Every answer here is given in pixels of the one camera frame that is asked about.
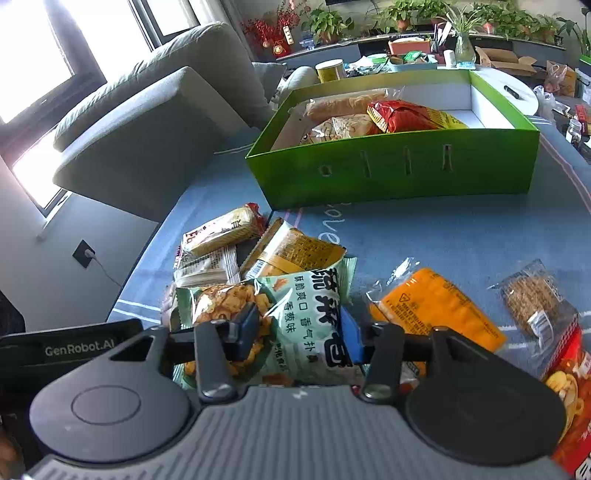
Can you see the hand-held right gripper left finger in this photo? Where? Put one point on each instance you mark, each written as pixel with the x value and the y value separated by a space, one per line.
pixel 247 325

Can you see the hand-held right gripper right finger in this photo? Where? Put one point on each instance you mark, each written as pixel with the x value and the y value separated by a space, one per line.
pixel 348 334

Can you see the green chip packet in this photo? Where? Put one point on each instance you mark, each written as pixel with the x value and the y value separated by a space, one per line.
pixel 300 314

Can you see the orange packet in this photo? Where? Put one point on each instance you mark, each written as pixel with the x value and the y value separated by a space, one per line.
pixel 438 314

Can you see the beige cracker packet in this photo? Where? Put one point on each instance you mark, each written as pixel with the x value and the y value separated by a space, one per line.
pixel 221 230

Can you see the green cardboard box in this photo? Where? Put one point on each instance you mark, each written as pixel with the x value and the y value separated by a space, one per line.
pixel 392 180

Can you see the brown cake clear packet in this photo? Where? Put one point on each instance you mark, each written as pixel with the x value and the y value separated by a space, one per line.
pixel 531 295

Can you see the pale printed packet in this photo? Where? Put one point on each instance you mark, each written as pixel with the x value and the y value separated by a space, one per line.
pixel 341 130

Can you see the red yellow packet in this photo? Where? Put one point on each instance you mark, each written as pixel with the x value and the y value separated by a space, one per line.
pixel 406 117

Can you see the brown bread packet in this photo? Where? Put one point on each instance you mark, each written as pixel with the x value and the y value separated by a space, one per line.
pixel 344 105

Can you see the large red packet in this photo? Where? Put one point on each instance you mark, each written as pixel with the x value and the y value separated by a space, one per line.
pixel 572 406

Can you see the grey sofa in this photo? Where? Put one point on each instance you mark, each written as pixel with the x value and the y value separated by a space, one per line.
pixel 138 138

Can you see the grey pillow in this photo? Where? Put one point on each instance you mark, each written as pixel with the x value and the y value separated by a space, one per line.
pixel 270 78

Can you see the yellow can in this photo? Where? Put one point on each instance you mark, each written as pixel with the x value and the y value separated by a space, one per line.
pixel 330 71

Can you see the blue basket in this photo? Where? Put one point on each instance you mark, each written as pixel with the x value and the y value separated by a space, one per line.
pixel 413 64

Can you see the black marker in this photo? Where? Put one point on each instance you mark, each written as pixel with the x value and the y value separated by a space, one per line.
pixel 511 91

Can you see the white bottle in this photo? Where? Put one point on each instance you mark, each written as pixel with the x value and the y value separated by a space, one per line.
pixel 449 57

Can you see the orange red box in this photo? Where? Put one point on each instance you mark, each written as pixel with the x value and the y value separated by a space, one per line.
pixel 408 46

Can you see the window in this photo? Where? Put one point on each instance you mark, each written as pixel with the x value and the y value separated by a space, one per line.
pixel 27 55

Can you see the red flower decoration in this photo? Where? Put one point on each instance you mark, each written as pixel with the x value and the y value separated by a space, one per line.
pixel 272 27

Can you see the glass jar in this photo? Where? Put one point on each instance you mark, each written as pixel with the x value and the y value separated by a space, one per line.
pixel 575 131

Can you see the clear plastic bag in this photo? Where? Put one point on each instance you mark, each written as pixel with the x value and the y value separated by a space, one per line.
pixel 547 104

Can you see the spider plant in glass vase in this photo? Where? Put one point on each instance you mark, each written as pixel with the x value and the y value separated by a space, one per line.
pixel 464 48

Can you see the open brown cardboard box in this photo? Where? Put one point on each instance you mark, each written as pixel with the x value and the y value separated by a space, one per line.
pixel 505 62

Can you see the potted green plant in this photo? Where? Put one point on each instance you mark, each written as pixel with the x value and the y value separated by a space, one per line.
pixel 547 27
pixel 401 14
pixel 325 21
pixel 503 18

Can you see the plastic bag of fruit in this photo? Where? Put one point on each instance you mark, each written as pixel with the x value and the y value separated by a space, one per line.
pixel 558 76

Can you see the black wall socket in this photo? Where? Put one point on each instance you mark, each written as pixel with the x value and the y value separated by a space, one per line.
pixel 83 253

